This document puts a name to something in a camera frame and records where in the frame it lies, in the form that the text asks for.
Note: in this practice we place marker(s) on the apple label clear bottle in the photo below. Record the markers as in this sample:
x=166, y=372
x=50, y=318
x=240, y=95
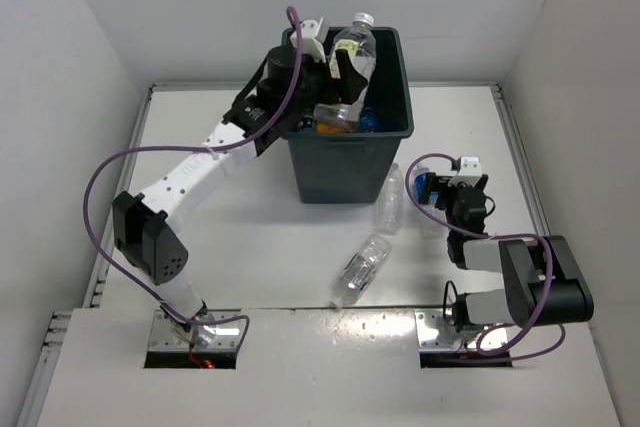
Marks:
x=359, y=40

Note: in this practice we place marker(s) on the aluminium frame rail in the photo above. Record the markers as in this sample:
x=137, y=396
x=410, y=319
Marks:
x=521, y=161
x=52, y=339
x=236, y=86

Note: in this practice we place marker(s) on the left aluminium frame rail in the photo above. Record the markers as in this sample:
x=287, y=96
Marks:
x=52, y=339

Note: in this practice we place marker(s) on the clear ribbed bottle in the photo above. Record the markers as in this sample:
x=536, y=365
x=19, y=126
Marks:
x=390, y=203

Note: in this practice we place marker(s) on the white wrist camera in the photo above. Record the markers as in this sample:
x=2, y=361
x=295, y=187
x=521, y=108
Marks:
x=313, y=36
x=467, y=172

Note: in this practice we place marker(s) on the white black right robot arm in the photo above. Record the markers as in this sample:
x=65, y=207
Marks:
x=530, y=276

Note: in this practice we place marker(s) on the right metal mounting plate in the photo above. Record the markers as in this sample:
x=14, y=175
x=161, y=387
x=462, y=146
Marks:
x=435, y=335

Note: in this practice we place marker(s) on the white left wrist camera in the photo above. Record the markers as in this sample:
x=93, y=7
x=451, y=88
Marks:
x=313, y=36

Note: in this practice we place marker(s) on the back aluminium frame rail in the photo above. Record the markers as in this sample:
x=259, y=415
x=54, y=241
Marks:
x=236, y=86

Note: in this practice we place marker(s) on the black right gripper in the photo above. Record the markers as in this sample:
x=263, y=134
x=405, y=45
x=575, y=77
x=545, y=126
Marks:
x=433, y=183

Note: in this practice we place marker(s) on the blue label water bottle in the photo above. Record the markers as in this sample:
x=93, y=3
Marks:
x=368, y=122

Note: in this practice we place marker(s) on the clear bottle red blue label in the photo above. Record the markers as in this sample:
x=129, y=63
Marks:
x=360, y=271

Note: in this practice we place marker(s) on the right aluminium frame rail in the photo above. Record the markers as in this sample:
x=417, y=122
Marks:
x=521, y=161

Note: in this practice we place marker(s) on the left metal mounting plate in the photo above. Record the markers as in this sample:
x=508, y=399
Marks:
x=166, y=335

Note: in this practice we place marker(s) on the dark green plastic bin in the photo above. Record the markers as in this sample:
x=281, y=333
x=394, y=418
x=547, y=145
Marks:
x=351, y=168

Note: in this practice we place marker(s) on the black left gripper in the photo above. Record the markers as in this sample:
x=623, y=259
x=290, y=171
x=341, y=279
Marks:
x=350, y=81

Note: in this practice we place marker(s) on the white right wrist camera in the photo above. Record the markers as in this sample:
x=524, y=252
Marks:
x=467, y=172

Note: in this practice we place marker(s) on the metal mounting plate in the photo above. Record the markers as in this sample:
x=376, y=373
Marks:
x=435, y=335
x=166, y=335

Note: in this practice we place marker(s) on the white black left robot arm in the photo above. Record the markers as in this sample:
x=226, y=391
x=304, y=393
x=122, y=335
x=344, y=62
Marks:
x=271, y=104

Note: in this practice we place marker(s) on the orange juice bottle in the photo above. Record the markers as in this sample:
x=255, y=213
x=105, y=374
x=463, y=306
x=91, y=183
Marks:
x=324, y=128

